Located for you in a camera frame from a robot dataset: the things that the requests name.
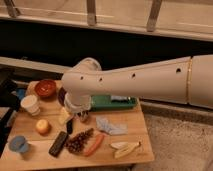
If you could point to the red bowl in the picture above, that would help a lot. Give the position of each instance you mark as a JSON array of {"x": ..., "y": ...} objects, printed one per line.
[{"x": 45, "y": 88}]

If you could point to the purple bowl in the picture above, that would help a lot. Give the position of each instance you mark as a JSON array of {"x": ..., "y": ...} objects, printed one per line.
[{"x": 61, "y": 96}]

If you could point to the black chair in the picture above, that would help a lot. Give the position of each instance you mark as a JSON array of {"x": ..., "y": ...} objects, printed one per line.
[{"x": 8, "y": 100}]

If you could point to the bunch of dark grapes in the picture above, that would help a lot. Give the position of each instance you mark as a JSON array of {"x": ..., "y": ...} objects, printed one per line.
[{"x": 77, "y": 143}]

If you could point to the silver metal cup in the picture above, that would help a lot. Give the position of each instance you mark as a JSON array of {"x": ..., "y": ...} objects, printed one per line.
[{"x": 83, "y": 116}]

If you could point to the yellow banana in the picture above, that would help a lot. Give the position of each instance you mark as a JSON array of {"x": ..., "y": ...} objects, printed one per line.
[{"x": 124, "y": 148}]

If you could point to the yellow apple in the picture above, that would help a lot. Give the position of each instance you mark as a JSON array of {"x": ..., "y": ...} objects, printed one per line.
[{"x": 42, "y": 126}]

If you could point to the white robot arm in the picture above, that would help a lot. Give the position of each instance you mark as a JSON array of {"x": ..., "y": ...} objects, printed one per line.
[{"x": 187, "y": 80}]

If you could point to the white paper cup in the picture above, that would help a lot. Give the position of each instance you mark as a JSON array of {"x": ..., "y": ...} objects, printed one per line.
[{"x": 30, "y": 104}]

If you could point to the blue plastic cup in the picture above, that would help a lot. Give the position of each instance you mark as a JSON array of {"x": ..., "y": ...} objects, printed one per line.
[{"x": 19, "y": 144}]

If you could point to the blue sponge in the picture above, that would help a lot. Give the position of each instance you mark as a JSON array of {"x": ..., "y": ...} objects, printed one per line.
[{"x": 119, "y": 98}]

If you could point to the black handled ice cream scoop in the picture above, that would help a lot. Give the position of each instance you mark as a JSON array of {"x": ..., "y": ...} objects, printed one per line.
[{"x": 69, "y": 126}]

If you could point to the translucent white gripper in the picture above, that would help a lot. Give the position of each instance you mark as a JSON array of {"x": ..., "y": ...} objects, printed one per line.
[{"x": 73, "y": 104}]

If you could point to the crumpled blue white cloth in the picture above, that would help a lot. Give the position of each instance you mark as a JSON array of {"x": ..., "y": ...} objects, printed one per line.
[{"x": 112, "y": 129}]

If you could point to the green plastic tray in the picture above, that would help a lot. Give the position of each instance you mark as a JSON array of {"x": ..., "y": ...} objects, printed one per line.
[{"x": 105, "y": 102}]

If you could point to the orange carrot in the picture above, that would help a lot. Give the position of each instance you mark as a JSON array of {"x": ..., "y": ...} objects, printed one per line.
[{"x": 99, "y": 139}]

